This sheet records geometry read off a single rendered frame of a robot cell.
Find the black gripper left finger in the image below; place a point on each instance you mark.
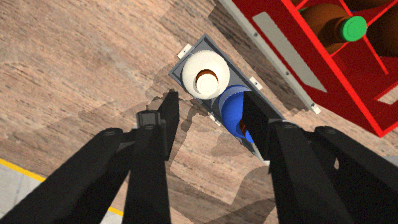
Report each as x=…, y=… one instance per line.
x=80, y=191

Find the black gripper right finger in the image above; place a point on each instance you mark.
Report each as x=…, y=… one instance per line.
x=305, y=192

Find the brown bottle with green cap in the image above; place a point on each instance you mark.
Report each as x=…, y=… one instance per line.
x=332, y=25

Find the grey tray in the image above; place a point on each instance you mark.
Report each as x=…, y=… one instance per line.
x=237, y=77

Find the brown bottle with white cap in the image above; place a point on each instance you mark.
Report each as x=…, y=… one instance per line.
x=383, y=33

